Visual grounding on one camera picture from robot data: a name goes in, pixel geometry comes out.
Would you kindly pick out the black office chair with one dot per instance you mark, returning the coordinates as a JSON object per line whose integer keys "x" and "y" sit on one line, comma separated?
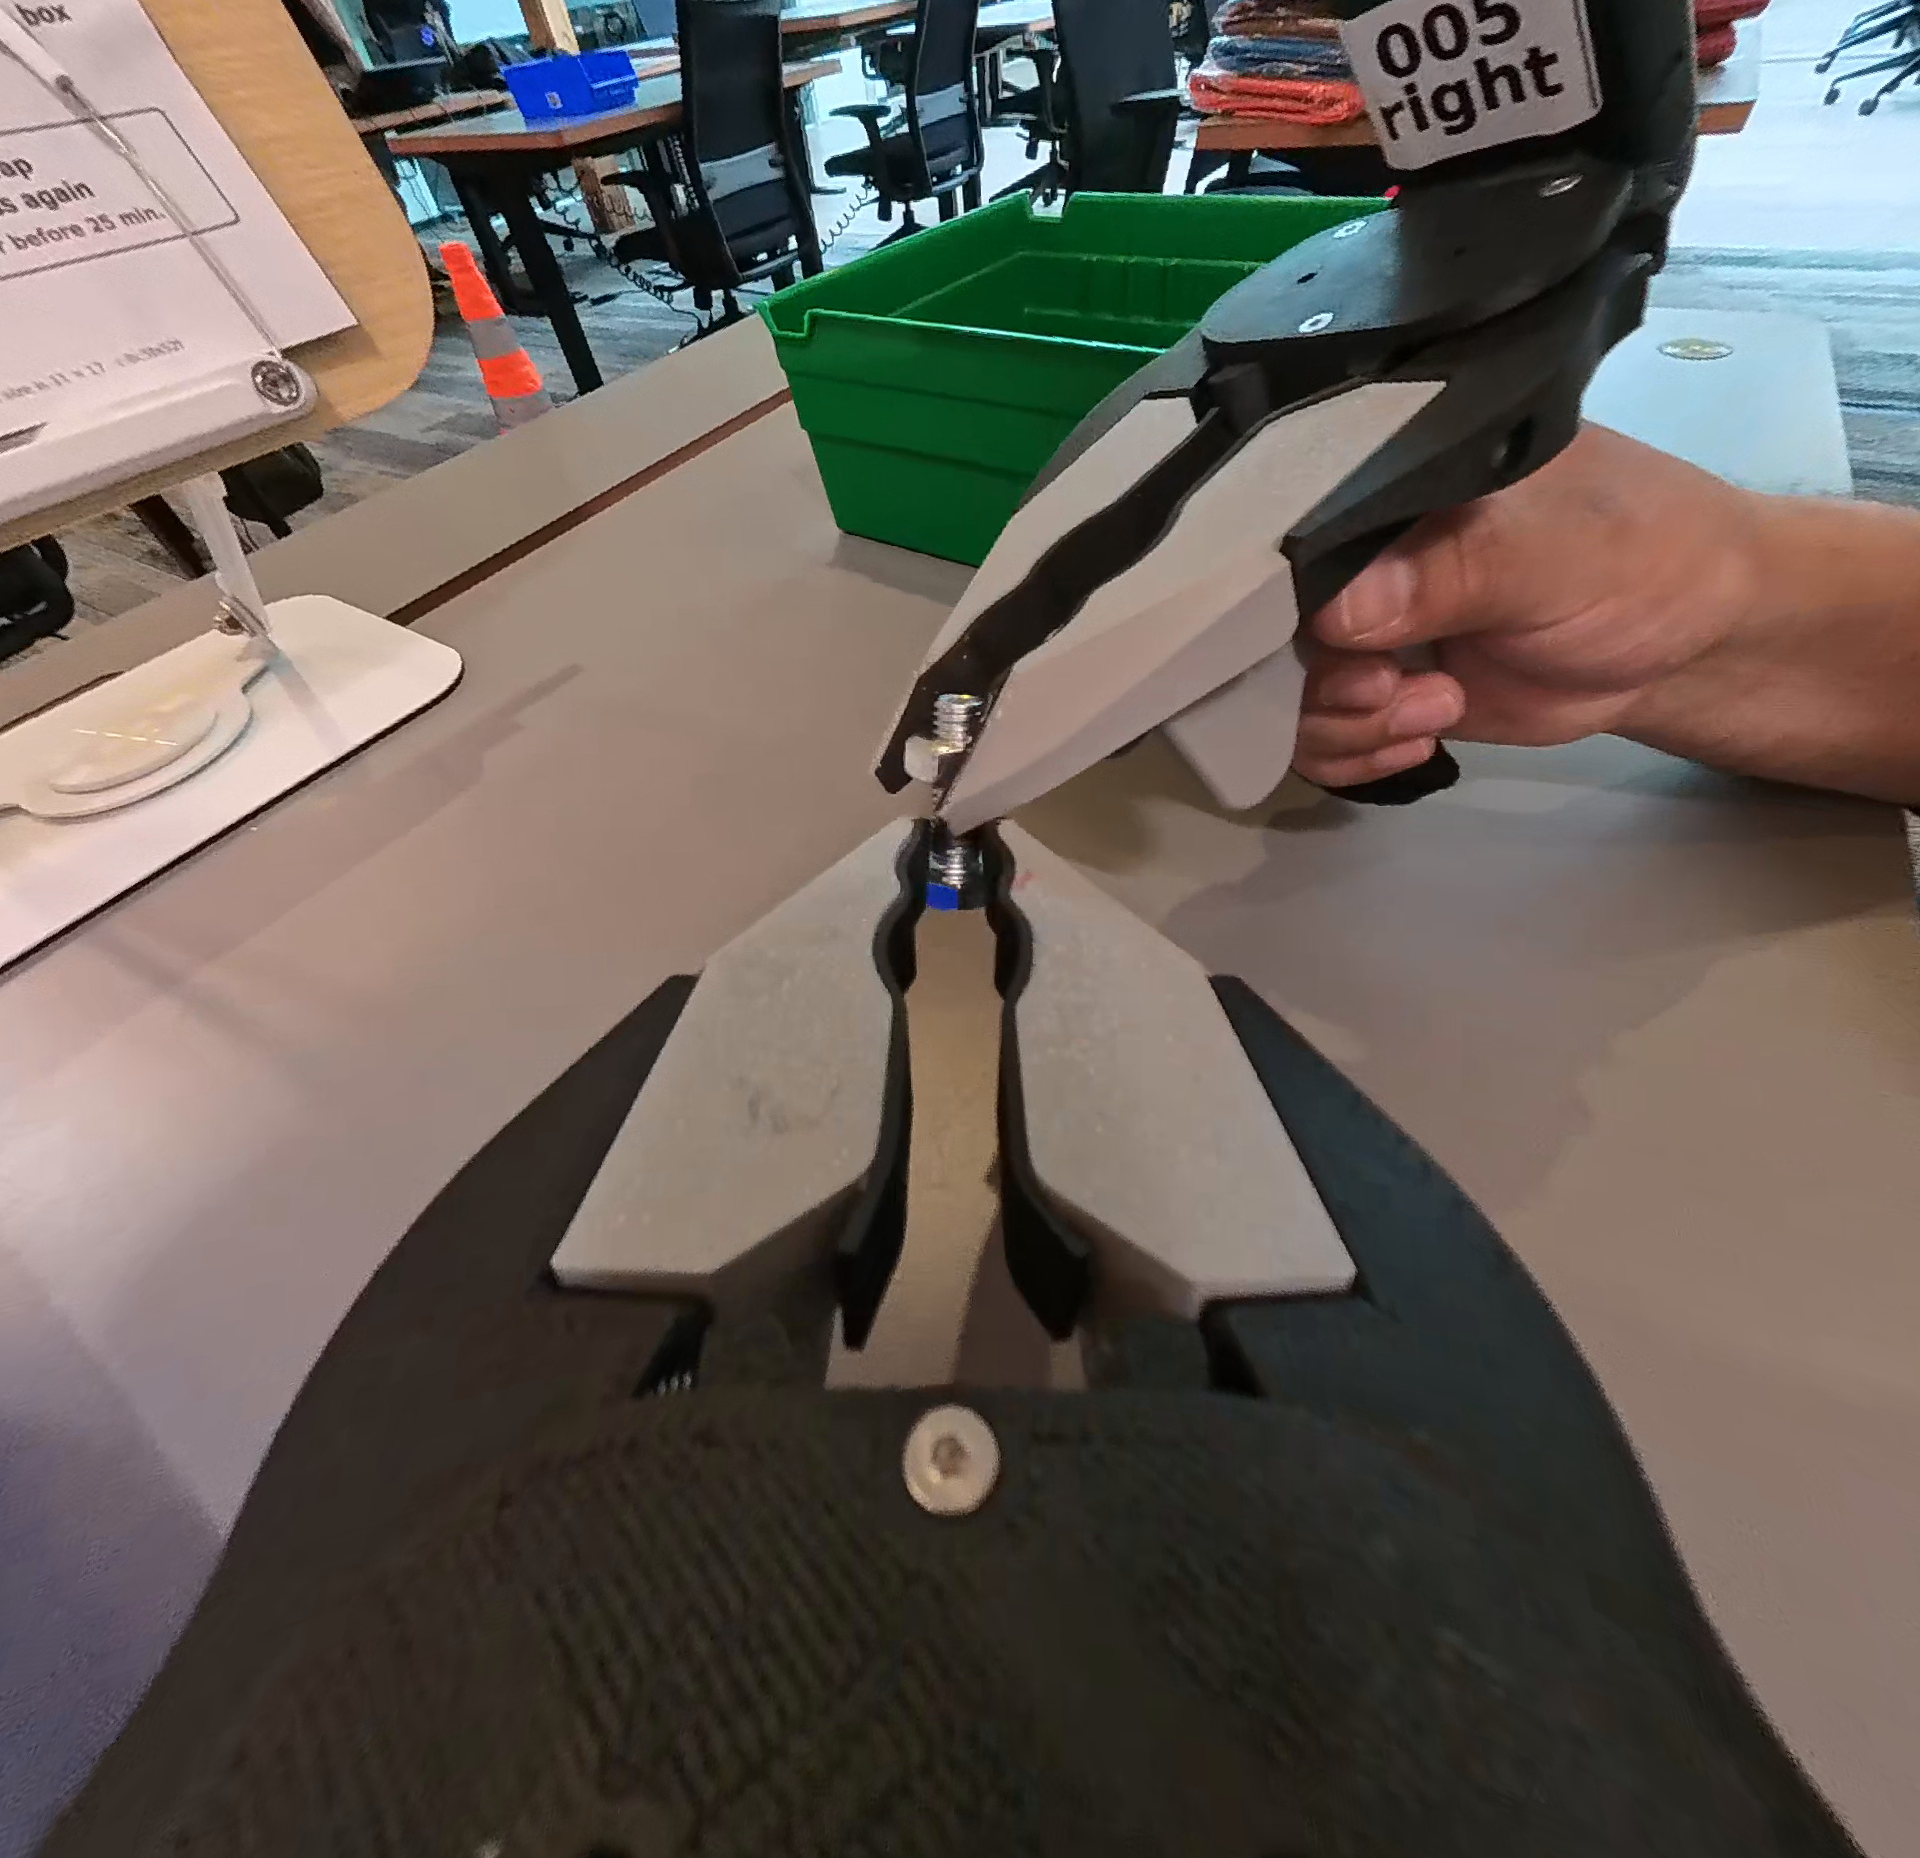
{"x": 1875, "y": 35}
{"x": 941, "y": 72}
{"x": 1109, "y": 46}
{"x": 736, "y": 105}

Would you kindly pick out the wooden backing board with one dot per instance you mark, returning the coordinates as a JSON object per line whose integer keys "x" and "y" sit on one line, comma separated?
{"x": 331, "y": 164}

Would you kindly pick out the medium silver bolt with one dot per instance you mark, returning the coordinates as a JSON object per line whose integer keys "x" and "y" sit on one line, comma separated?
{"x": 952, "y": 856}

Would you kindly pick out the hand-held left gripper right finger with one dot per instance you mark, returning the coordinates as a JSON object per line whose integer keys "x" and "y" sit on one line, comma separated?
{"x": 1155, "y": 1138}

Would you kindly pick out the small blue storage bin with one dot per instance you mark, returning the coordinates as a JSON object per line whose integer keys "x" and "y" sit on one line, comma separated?
{"x": 545, "y": 90}
{"x": 612, "y": 68}

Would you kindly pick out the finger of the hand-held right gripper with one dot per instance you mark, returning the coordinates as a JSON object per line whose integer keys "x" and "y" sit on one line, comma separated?
{"x": 1028, "y": 538}
{"x": 1185, "y": 583}

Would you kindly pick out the person's right hand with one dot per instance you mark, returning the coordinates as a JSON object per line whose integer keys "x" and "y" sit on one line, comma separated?
{"x": 1577, "y": 614}

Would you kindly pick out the orange traffic cone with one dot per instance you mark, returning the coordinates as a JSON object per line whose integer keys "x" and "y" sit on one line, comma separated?
{"x": 502, "y": 352}

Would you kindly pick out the wooden office desk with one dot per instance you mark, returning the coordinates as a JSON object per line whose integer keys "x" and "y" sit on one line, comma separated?
{"x": 526, "y": 141}

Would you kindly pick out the white document stand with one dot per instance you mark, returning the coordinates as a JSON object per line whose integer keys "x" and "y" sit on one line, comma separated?
{"x": 361, "y": 672}

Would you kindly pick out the medium silver nut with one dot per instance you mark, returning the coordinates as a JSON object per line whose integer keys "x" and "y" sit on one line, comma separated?
{"x": 929, "y": 759}

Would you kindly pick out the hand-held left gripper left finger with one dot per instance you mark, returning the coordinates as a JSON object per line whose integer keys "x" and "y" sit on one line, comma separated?
{"x": 750, "y": 1122}

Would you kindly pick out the green plastic bin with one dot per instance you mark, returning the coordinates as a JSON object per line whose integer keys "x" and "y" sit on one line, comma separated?
{"x": 916, "y": 432}

